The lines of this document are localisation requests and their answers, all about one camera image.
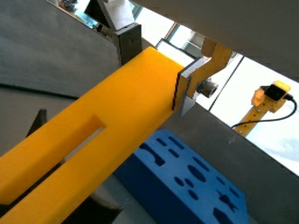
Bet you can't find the blue shape-sorting board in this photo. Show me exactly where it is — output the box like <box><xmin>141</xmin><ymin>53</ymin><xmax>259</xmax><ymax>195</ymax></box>
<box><xmin>115</xmin><ymin>129</ymin><xmax>249</xmax><ymax>224</ymax></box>

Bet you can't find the yellow double-square forked block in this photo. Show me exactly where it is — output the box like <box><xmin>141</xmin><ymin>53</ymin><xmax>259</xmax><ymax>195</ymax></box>
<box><xmin>0</xmin><ymin>47</ymin><xmax>183</xmax><ymax>224</ymax></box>

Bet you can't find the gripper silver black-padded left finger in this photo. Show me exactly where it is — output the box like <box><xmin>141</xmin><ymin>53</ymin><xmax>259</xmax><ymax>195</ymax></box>
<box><xmin>98</xmin><ymin>0</ymin><xmax>143</xmax><ymax>65</ymax></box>

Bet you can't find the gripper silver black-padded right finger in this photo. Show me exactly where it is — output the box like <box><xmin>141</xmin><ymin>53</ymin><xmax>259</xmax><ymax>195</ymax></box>
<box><xmin>173</xmin><ymin>38</ymin><xmax>233</xmax><ymax>116</ymax></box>

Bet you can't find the black curved holder stand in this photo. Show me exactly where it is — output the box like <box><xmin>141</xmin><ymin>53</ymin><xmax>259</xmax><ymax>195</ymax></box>
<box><xmin>0</xmin><ymin>110</ymin><xmax>121</xmax><ymax>224</ymax></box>

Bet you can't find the yellow camera mount with cable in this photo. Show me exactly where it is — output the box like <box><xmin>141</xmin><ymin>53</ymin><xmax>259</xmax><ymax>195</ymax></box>
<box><xmin>231</xmin><ymin>80</ymin><xmax>298</xmax><ymax>137</ymax></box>

